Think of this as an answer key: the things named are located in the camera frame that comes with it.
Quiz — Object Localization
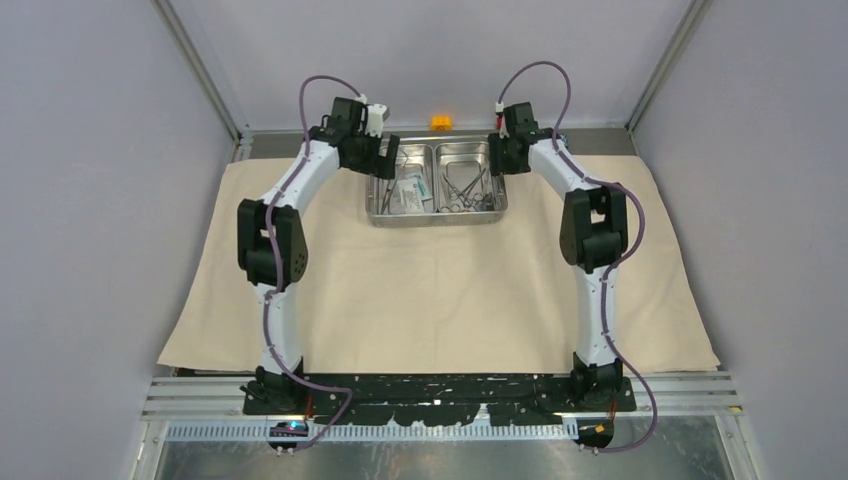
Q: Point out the cream cloth wrap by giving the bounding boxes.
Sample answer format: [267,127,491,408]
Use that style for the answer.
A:
[158,155,719,373]

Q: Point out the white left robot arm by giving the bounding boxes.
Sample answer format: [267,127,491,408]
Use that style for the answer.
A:
[237,96,400,415]

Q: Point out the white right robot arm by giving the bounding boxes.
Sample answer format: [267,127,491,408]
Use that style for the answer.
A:
[487,102,629,411]

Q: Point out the steel scissors pile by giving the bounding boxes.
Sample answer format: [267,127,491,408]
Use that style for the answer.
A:
[436,168,497,214]

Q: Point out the steel mesh instrument tray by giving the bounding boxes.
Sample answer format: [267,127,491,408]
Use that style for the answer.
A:
[365,135,508,228]

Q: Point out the steel forceps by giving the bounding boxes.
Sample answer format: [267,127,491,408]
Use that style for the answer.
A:
[379,151,408,215]

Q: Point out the yellow block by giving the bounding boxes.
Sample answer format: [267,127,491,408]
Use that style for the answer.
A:
[429,115,453,131]

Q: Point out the green white sterile packet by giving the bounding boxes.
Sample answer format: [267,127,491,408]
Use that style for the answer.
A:
[396,173,433,214]

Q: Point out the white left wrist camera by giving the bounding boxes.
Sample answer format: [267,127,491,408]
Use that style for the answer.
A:
[355,95,390,138]

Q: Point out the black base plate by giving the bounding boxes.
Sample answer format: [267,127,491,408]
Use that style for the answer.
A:
[240,371,637,427]

